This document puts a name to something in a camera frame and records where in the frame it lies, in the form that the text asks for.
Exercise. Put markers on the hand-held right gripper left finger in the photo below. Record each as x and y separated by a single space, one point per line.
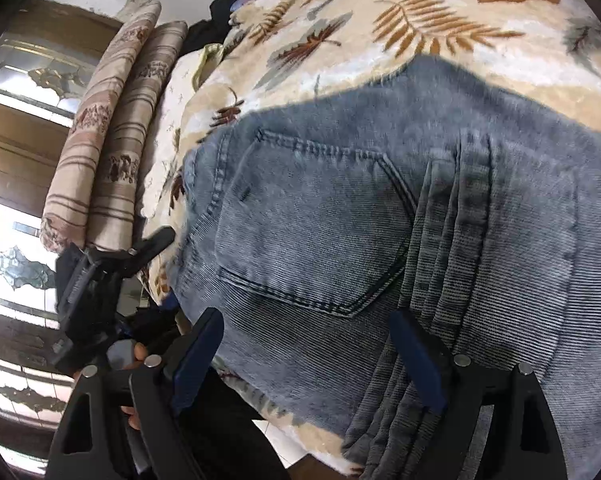
195 360

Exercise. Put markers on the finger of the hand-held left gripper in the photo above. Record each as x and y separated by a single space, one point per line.
153 245

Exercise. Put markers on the person's left hand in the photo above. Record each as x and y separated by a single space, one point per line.
139 351

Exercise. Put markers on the black cloth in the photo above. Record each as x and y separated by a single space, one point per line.
215 20

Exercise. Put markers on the wooden door with glass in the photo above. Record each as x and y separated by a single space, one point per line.
20 160

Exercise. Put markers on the blue denim pants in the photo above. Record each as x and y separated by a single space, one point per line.
330 220

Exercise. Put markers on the white patterned pillow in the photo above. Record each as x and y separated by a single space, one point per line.
168 110

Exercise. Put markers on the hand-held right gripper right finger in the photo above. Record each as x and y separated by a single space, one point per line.
420 360

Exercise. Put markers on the striped beige cushion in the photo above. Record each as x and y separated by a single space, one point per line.
130 160
90 125

